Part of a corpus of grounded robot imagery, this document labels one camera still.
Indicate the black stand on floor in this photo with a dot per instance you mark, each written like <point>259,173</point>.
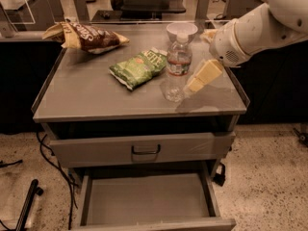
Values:
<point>34,190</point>

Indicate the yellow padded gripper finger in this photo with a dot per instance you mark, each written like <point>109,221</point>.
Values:
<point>205,73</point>
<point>208,35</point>

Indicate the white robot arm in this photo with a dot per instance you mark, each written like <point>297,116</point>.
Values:
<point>273,24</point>

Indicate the green chip bag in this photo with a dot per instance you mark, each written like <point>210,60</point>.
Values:
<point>140,69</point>

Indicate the grey upper drawer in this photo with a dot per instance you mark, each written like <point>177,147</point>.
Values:
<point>116,151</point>

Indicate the black plug by cabinet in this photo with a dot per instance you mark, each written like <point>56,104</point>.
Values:
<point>219,178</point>

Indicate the black drawer handle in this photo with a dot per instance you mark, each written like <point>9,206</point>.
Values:
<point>145,150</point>

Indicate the brown chip bag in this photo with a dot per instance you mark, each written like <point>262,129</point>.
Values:
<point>88,38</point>

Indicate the white bowl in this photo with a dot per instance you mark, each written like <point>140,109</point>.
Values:
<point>173,29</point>

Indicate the clear plastic water bottle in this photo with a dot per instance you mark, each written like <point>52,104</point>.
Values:
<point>179,58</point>

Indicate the grey open lower drawer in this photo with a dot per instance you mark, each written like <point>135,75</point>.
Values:
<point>150,197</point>

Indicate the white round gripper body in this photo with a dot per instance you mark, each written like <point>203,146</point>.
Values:
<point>225,44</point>

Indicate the grey drawer cabinet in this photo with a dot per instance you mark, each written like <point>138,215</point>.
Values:
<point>82,100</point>

